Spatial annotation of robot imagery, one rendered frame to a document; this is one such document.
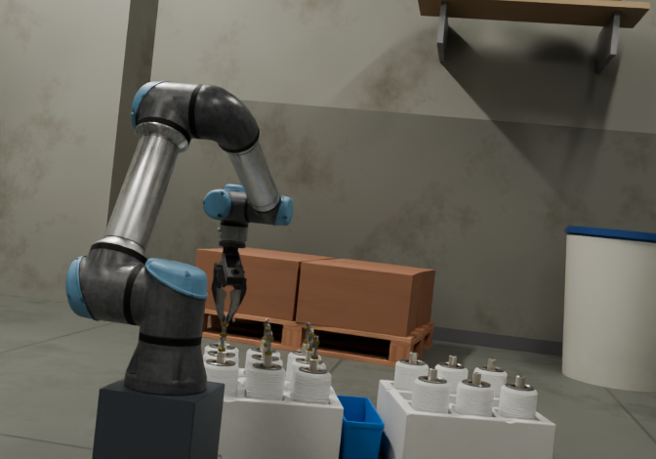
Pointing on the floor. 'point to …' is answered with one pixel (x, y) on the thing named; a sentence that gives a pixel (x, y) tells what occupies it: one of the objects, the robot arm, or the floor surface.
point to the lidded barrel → (610, 309)
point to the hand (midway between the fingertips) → (225, 317)
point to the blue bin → (359, 429)
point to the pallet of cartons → (327, 303)
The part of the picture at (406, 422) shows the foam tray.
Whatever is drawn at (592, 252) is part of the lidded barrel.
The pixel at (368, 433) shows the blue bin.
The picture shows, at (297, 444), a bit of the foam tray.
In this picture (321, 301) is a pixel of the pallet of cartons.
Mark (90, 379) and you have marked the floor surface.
